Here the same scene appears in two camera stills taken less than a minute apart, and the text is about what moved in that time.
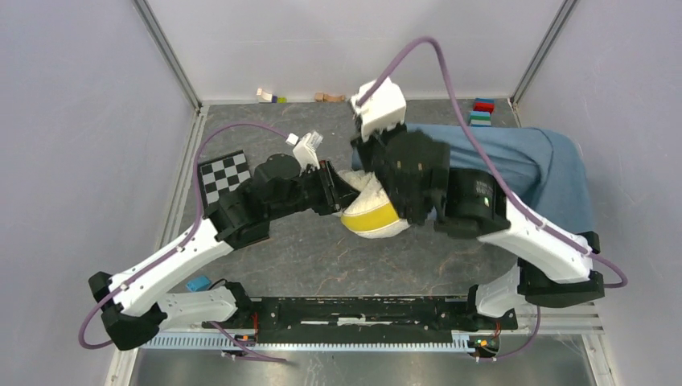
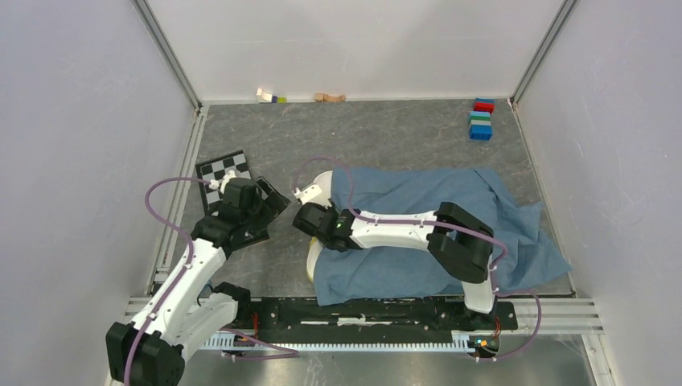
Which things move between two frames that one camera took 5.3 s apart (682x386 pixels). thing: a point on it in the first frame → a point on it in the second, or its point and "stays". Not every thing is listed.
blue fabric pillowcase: [542, 170] → [525, 249]
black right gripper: [375, 138] → [325, 209]
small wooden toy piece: [322, 97] stays
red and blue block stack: [484, 104] stays
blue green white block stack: [480, 119] stays
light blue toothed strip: [217, 341] stays
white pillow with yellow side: [371, 213] → [326, 182]
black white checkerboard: [219, 175] stays
